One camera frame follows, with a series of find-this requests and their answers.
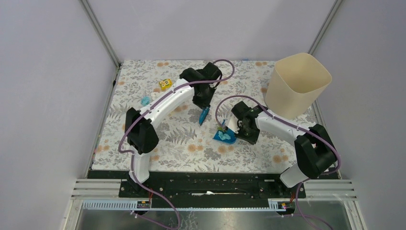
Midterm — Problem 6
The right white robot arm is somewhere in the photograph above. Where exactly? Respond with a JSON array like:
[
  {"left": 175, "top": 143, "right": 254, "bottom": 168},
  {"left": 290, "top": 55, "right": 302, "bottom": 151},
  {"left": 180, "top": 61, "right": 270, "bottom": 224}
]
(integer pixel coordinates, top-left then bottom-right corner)
[{"left": 227, "top": 102, "right": 338, "bottom": 197}]

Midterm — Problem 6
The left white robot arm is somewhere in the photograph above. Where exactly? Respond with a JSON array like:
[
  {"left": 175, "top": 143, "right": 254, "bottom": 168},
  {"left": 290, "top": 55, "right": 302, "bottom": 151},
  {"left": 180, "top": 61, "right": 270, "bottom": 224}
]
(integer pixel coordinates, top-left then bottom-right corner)
[{"left": 119, "top": 62, "right": 222, "bottom": 197}]

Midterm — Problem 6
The beige plastic waste bin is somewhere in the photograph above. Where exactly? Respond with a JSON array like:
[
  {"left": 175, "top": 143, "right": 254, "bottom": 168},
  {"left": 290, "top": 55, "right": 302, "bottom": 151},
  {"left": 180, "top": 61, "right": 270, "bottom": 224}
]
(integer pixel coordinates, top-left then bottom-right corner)
[{"left": 264, "top": 53, "right": 332, "bottom": 119}]

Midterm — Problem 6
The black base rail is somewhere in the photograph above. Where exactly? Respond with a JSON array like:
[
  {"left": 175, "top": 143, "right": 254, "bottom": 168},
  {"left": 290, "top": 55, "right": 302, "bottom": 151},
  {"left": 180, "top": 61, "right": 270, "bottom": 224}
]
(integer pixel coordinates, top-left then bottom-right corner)
[{"left": 119, "top": 170, "right": 307, "bottom": 209}]

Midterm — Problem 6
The purple cable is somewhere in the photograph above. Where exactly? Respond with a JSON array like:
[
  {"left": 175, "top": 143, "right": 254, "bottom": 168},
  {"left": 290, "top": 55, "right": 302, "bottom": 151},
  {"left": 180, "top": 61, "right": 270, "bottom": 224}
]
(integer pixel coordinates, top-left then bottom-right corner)
[
  {"left": 215, "top": 95, "right": 342, "bottom": 230},
  {"left": 118, "top": 59, "right": 236, "bottom": 230}
]

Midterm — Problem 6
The yellow toy block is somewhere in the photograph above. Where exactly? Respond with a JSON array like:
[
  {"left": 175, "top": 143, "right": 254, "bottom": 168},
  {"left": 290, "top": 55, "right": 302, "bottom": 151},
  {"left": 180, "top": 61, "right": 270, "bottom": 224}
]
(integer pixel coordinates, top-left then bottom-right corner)
[{"left": 159, "top": 79, "right": 173, "bottom": 91}]

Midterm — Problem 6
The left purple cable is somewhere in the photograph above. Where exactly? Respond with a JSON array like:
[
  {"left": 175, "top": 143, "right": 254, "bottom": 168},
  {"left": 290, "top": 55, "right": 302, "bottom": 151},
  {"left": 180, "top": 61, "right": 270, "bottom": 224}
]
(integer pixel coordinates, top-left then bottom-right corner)
[{"left": 118, "top": 59, "right": 236, "bottom": 230}]

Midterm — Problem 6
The blue dustpan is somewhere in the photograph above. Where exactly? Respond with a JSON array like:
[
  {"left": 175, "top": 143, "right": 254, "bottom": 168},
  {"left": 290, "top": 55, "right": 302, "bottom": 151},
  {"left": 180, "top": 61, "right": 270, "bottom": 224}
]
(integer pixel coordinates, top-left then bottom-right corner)
[{"left": 213, "top": 119, "right": 237, "bottom": 144}]

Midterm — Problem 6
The blue hand brush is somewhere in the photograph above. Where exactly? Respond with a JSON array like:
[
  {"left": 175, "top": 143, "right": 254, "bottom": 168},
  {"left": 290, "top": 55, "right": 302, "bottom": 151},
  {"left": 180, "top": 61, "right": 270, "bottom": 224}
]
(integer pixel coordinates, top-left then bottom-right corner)
[{"left": 199, "top": 106, "right": 210, "bottom": 125}]

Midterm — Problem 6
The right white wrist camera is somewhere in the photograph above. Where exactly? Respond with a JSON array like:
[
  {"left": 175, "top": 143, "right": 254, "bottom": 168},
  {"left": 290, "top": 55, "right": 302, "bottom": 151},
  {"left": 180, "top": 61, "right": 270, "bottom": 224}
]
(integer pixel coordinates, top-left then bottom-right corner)
[{"left": 226, "top": 116, "right": 239, "bottom": 134}]

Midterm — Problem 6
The light blue paper scrap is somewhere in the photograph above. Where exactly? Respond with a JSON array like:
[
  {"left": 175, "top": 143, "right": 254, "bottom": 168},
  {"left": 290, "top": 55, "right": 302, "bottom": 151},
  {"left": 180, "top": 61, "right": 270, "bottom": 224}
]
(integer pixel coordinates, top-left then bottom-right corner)
[{"left": 218, "top": 132, "right": 231, "bottom": 141}]

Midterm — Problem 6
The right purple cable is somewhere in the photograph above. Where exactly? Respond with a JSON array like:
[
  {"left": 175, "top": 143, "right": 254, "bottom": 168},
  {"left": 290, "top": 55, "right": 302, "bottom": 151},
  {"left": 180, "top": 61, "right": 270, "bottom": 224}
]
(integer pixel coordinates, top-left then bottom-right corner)
[{"left": 215, "top": 95, "right": 342, "bottom": 230}]

